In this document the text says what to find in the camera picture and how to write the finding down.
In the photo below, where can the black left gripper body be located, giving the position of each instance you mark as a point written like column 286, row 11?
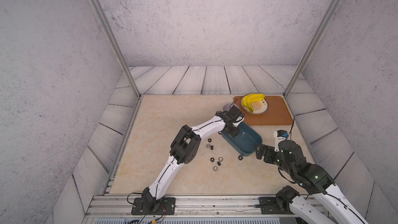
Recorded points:
column 233, row 130

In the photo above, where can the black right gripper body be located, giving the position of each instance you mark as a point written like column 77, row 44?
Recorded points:
column 274, row 157

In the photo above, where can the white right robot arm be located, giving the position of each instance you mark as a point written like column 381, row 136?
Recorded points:
column 288, row 157

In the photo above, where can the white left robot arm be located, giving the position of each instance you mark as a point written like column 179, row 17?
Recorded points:
column 185, row 147

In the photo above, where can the teal plastic storage box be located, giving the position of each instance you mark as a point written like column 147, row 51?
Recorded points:
column 244, row 145

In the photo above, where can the lilac grey bowl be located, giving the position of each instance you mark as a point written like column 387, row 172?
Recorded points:
column 227, row 107

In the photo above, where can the yellow banana bunch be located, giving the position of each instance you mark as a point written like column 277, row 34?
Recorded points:
column 251, row 98

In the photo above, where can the patterned ceramic plate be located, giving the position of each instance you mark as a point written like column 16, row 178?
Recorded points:
column 257, row 107

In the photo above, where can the brown plastic tray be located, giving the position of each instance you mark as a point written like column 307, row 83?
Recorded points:
column 276, row 114

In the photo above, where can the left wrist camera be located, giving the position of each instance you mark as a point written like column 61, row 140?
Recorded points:
column 235, row 114

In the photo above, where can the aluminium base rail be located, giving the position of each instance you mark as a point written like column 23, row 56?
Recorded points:
column 188, row 209

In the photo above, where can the aluminium frame post right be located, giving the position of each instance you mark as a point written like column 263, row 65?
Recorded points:
column 327, row 17

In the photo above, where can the aluminium frame post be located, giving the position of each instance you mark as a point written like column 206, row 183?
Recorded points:
column 114, row 45
column 327, row 17

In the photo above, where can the aluminium frame post left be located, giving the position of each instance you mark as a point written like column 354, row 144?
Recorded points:
column 114, row 45

